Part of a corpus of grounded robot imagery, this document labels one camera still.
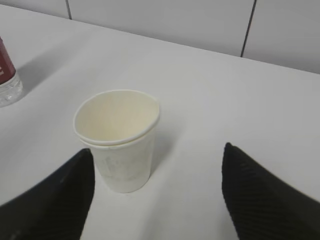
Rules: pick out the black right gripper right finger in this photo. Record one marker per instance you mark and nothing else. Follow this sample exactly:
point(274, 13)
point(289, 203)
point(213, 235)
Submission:
point(262, 206)

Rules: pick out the white paper cup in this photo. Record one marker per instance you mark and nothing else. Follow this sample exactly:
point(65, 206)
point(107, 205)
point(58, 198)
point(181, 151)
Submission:
point(118, 126)

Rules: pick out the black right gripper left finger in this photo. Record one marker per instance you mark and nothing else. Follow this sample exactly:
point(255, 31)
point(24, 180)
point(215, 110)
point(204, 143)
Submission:
point(54, 209)

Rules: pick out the clear water bottle red label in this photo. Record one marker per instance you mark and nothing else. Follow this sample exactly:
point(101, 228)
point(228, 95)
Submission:
point(11, 86)

